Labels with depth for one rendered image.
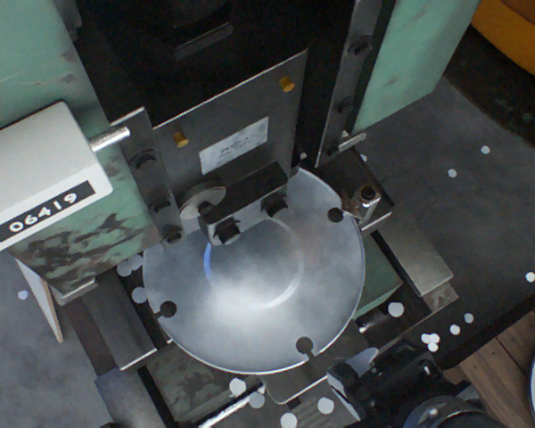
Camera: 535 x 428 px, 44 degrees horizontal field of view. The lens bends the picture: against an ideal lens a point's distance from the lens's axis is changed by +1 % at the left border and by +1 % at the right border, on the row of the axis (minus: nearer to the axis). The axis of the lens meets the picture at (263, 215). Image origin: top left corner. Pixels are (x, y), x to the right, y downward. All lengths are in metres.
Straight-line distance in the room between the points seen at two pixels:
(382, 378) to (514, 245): 1.21
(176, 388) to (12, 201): 0.69
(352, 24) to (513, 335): 1.00
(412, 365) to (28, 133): 0.42
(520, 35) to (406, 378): 0.38
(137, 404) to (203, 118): 0.56
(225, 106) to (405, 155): 1.31
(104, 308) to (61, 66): 0.66
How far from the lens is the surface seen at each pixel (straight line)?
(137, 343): 0.94
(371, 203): 0.90
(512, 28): 0.78
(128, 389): 1.00
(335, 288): 0.87
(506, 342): 1.38
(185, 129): 0.54
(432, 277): 1.05
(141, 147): 0.45
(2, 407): 1.73
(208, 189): 0.65
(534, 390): 1.36
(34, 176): 0.33
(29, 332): 1.73
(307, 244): 0.88
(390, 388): 0.64
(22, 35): 0.30
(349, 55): 0.50
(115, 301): 0.96
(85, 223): 0.48
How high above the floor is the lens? 1.63
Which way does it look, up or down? 72 degrees down
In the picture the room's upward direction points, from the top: 4 degrees clockwise
